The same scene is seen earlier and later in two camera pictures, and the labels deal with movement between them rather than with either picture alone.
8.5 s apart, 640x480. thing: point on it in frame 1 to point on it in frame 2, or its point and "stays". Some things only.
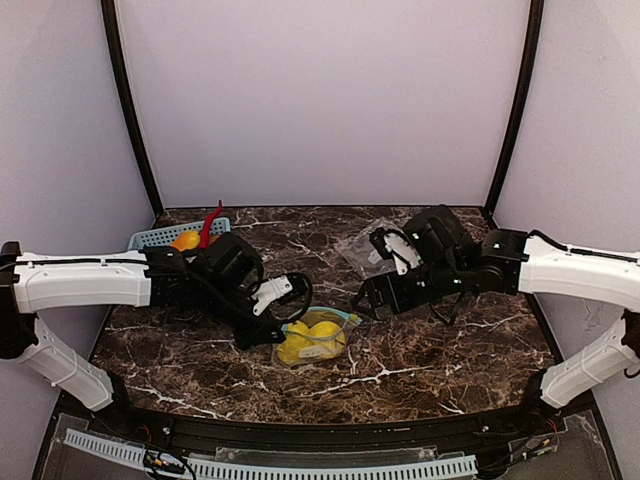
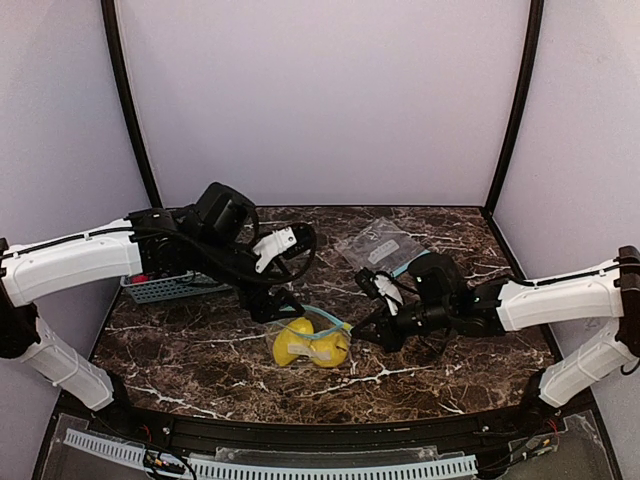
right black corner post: [531, 55] stays
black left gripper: [267, 333] to [262, 297]
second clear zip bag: [360, 248] stays
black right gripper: [382, 293] to [391, 326]
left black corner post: [123, 90] stays
